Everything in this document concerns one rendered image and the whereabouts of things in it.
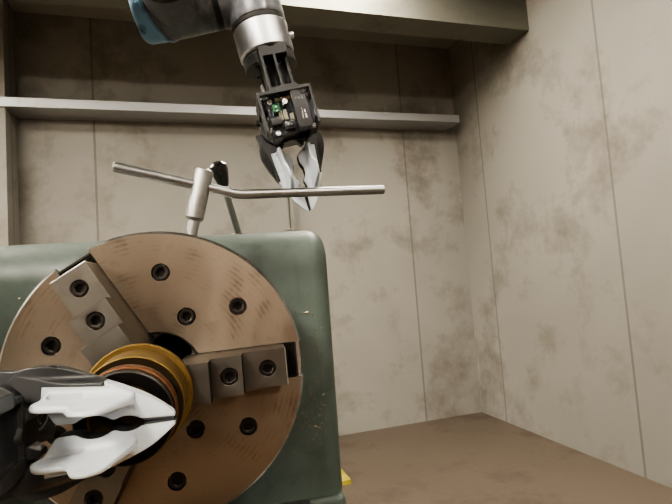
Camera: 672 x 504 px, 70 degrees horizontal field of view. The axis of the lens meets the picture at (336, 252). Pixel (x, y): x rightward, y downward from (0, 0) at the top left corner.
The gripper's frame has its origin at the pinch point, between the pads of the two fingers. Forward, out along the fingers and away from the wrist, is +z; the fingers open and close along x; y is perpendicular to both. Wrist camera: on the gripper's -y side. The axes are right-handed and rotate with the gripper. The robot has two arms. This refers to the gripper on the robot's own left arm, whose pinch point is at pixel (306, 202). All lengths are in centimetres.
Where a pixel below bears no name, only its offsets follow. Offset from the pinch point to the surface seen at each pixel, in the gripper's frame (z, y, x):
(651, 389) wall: 118, -161, 177
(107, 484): 23.4, 17.3, -27.7
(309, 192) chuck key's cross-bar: -0.3, 5.8, -0.2
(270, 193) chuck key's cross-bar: -1.3, 6.4, -5.1
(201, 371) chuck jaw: 15.8, 19.3, -16.8
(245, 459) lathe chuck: 27.3, 11.3, -15.9
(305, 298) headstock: 13.0, -4.2, -3.4
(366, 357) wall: 85, -312, 61
